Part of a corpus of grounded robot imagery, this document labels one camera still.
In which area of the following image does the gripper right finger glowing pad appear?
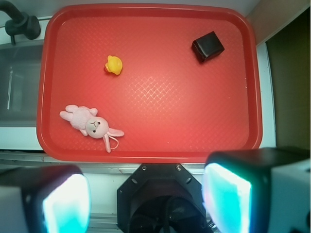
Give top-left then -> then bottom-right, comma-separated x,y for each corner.
202,148 -> 311,233

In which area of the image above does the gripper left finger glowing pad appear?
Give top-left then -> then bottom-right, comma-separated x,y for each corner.
0,165 -> 91,233

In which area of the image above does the yellow rubber duck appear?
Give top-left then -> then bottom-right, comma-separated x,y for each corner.
104,55 -> 123,75

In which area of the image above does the pink plush bunny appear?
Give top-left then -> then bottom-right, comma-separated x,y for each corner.
59,104 -> 124,153

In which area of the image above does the red plastic tray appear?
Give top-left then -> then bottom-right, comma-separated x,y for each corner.
36,4 -> 262,163

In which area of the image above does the stainless steel sink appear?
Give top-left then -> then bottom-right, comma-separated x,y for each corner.
0,40 -> 43,127

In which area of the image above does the black cube box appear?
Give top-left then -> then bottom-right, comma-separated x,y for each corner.
191,31 -> 225,63

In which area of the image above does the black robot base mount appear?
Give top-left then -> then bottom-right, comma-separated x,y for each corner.
117,164 -> 213,233

